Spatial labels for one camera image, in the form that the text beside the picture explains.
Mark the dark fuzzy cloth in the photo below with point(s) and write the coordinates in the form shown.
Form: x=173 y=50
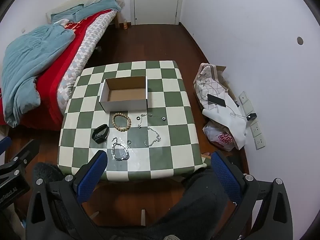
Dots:
x=47 y=171

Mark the large teal blanket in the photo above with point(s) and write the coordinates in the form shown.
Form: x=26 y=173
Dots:
x=32 y=60

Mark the green white checkered table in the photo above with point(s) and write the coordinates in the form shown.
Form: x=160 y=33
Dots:
x=175 y=130

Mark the white red plastic bag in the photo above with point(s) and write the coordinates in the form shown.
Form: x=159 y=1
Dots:
x=220 y=137

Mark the teal pillow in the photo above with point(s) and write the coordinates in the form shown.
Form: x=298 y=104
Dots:
x=66 y=13

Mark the white quilted bag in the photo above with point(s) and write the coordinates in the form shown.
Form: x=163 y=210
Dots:
x=208 y=85

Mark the white door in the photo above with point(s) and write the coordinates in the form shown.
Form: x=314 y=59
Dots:
x=156 y=2

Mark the small orange bottle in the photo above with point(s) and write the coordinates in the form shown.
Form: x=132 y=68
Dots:
x=125 y=25

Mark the beige bed headboard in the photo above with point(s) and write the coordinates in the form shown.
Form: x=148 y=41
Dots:
x=75 y=1

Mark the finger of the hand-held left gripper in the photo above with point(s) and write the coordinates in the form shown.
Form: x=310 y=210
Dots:
x=22 y=155
x=5 y=145

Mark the white wall socket strip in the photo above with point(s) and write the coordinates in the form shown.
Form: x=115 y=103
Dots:
x=258 y=140

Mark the black fitness band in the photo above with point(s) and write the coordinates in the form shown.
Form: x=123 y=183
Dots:
x=100 y=137

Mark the white cardboard box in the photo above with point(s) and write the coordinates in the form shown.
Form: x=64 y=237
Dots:
x=125 y=95

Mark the grey checkered mattress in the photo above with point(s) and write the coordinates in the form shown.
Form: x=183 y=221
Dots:
x=85 y=47

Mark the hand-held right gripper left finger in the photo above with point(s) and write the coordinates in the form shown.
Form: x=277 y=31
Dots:
x=91 y=177

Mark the small teal blanket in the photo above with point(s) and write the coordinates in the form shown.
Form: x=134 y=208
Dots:
x=100 y=6

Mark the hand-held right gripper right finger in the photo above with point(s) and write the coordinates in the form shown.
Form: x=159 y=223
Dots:
x=225 y=177

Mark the black smartphone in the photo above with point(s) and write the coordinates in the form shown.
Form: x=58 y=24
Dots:
x=216 y=100

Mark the black charger plug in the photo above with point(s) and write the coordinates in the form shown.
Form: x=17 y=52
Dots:
x=251 y=117

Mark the pale small pillow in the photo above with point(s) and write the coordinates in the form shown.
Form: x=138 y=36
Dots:
x=61 y=22

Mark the bed with blue blanket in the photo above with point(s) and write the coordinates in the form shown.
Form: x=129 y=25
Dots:
x=60 y=62

